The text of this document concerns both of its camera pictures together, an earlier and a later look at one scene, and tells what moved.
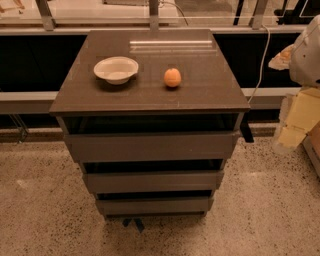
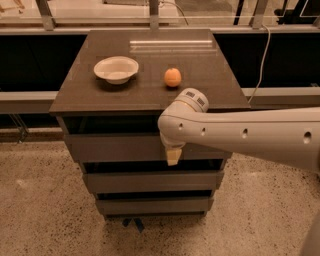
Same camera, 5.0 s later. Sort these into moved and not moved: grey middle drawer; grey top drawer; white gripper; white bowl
Moved: white gripper
Not moved: white bowl; grey middle drawer; grey top drawer
